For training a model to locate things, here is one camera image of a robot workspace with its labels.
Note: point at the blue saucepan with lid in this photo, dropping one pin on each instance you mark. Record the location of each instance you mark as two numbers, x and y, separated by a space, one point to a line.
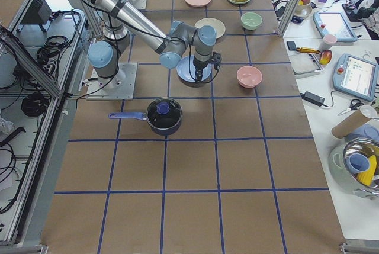
163 115

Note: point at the pink bowl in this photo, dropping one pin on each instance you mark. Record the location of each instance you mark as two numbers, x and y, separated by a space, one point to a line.
249 76

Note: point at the steel mixing bowl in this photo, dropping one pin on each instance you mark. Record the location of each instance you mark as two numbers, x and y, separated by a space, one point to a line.
341 174

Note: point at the cardboard tube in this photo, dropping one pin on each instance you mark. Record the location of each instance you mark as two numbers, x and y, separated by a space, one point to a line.
358 118

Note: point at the cream white plate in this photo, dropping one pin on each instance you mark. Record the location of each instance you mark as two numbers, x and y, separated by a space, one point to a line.
215 23

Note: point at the teach pendant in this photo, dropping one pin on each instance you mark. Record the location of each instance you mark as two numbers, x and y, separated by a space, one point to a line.
355 76
334 23

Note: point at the near teach pendant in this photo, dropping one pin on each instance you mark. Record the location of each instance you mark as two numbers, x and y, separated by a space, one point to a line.
355 76

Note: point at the white bowl with fruit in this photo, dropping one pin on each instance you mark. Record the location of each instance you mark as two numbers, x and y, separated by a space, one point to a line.
301 5

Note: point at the green bowl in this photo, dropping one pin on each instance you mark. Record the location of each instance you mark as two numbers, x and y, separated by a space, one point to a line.
251 20

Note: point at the black power adapter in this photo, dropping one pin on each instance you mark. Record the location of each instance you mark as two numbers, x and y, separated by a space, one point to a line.
312 98

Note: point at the far teach pendant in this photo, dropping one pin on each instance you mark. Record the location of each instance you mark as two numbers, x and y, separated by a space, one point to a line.
334 23

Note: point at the scissors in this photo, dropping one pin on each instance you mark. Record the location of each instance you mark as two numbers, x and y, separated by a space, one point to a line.
353 106

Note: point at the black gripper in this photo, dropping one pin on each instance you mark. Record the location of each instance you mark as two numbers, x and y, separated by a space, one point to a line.
200 66

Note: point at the blue plate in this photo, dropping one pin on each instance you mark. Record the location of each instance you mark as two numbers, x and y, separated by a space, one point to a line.
186 72

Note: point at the yellow corn toy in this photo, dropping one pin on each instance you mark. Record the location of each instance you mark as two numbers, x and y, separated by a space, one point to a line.
366 177

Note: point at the red yellow mango toy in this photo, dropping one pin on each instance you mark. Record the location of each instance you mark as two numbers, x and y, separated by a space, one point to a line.
325 57

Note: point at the orange handled tool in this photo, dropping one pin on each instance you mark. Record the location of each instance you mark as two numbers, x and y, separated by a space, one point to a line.
307 50

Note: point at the blue cup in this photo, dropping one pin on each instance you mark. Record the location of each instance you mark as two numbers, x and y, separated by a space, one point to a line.
357 163

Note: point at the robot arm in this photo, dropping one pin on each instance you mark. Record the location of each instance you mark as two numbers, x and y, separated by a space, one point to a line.
170 47

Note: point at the black phone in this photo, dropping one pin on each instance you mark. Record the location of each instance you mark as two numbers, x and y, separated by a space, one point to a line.
291 45

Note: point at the kitchen scale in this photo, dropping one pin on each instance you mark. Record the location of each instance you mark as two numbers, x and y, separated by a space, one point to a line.
305 64

